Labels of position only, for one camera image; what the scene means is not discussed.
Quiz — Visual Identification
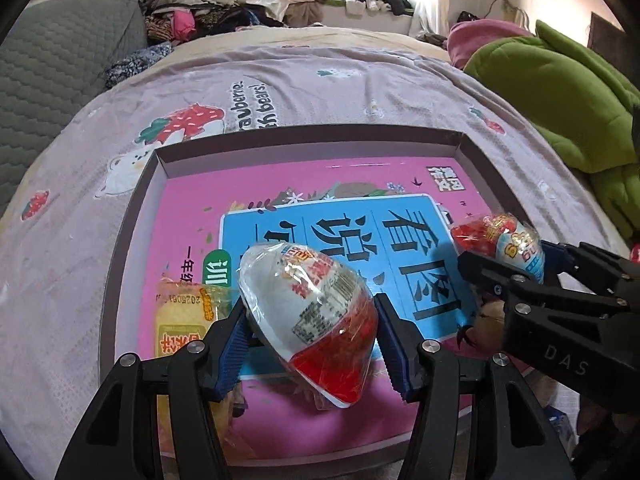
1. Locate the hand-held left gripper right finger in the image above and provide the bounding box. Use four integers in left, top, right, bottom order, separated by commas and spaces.
374, 292, 576, 480

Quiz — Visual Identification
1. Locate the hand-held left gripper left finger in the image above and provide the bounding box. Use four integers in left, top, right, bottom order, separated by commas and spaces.
55, 300, 251, 480

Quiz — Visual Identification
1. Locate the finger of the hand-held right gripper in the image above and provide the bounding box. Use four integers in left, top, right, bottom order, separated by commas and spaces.
457, 250, 617, 312
542, 240, 640, 297

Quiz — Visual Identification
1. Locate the blue toy egg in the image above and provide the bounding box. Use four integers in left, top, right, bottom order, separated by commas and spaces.
450, 212, 546, 286

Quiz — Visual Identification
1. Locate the yellow snack packet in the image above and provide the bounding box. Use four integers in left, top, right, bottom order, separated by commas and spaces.
152, 280, 246, 461

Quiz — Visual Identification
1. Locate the blue snack packet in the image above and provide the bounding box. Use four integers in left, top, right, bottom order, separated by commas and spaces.
542, 402, 576, 443

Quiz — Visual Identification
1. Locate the red toy egg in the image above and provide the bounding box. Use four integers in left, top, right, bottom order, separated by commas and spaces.
237, 242, 378, 411

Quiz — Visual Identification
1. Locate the grey shallow cardboard box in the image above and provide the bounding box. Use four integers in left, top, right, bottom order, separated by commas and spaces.
100, 127, 506, 461

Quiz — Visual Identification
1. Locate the person's right hand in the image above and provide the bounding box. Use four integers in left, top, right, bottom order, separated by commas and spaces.
575, 400, 626, 438

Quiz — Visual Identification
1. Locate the pink picture book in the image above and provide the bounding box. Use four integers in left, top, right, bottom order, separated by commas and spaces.
135, 157, 501, 451

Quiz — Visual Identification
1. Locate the green blanket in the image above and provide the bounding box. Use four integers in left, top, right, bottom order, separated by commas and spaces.
462, 20, 640, 241

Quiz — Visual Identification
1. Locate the purple printed blanket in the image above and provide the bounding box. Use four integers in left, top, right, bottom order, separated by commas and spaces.
0, 42, 626, 480

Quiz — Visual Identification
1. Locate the pink cloth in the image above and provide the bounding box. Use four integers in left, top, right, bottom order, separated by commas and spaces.
446, 20, 531, 71

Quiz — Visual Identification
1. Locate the white window bench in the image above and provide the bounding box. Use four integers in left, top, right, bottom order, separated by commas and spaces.
320, 4, 416, 36

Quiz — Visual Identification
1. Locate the dark floral cloth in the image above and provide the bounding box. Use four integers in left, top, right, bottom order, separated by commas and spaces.
102, 42, 173, 91

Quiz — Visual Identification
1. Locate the grey quilted headboard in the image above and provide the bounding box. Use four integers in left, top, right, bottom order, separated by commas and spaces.
0, 0, 148, 216

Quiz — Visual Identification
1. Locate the pile of clothes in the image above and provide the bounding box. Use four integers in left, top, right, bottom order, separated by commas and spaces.
140, 0, 291, 43

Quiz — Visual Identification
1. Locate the dark picture frame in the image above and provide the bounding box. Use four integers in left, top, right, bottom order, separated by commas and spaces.
590, 10, 626, 61

